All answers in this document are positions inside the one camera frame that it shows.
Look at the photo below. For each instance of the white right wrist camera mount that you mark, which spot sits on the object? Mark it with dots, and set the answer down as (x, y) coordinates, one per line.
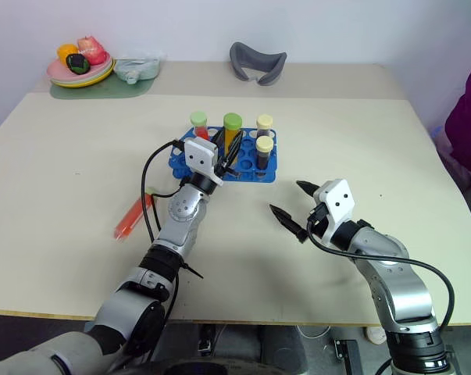
(336, 195)

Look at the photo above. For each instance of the stack of coloured plates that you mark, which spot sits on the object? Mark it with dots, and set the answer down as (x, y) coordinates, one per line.
(100, 77)

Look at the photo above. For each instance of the dark tube with cream cap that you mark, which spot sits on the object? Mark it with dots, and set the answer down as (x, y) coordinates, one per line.
(265, 121)
(265, 144)

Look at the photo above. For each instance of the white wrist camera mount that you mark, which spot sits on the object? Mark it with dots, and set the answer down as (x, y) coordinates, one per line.
(336, 195)
(198, 154)

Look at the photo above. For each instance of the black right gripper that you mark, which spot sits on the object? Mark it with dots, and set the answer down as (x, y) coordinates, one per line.
(319, 218)

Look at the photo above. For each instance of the bystander in purple top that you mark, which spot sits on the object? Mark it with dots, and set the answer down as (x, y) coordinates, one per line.
(467, 129)

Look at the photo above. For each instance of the pale green plate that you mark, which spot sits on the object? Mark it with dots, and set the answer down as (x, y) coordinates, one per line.
(69, 83)

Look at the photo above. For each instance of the pink plate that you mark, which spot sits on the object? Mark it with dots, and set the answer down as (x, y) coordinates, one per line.
(57, 72)

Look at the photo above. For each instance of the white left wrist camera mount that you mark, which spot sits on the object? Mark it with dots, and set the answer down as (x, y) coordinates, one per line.
(198, 154)

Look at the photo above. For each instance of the orange toy fruit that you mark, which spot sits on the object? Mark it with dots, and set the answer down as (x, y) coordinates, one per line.
(65, 52)

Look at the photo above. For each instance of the grey curved headband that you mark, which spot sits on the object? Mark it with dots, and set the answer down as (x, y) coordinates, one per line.
(245, 66)

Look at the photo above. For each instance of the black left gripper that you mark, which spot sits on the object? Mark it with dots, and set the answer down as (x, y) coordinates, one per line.
(223, 168)

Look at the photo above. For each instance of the green table mat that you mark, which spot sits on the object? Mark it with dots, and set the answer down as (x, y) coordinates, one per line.
(102, 91)

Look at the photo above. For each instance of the red tube with green cap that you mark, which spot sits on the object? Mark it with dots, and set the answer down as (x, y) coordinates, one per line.
(129, 220)
(199, 119)

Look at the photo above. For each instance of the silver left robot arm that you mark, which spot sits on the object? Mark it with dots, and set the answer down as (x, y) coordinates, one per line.
(180, 218)

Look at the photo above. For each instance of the dark purple toy fruit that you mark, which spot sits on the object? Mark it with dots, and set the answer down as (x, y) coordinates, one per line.
(78, 63)

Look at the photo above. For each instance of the white shoe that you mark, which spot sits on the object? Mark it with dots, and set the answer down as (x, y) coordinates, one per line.
(375, 335)

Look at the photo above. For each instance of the blue test tube rack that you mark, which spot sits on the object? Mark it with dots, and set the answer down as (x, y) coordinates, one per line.
(250, 173)

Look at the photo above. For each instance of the pale green pouch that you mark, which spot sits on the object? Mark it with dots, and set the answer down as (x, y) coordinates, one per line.
(139, 68)

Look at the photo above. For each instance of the yellow tube with green cap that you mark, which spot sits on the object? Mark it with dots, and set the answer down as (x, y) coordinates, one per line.
(232, 121)

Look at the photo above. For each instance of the black metal floor bracket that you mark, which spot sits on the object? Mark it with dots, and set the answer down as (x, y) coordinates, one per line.
(346, 349)

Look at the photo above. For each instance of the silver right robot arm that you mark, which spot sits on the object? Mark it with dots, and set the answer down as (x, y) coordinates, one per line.
(399, 289)

